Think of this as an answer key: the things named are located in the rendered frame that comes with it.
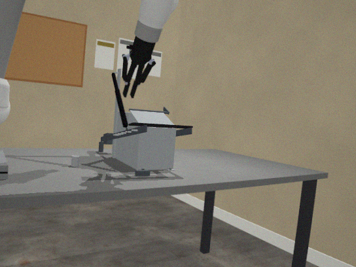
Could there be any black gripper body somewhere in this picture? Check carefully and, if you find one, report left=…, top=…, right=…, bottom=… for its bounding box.
left=129, top=36, right=156, bottom=65

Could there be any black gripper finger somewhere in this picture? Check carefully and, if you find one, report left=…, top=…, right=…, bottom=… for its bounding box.
left=122, top=54, right=140, bottom=98
left=130, top=58, right=156, bottom=98

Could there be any light grey cylinder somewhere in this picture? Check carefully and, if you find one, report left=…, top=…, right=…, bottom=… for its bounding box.
left=71, top=155, right=80, bottom=167

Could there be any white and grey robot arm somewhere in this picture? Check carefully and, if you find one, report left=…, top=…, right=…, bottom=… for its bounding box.
left=0, top=0, right=179, bottom=124

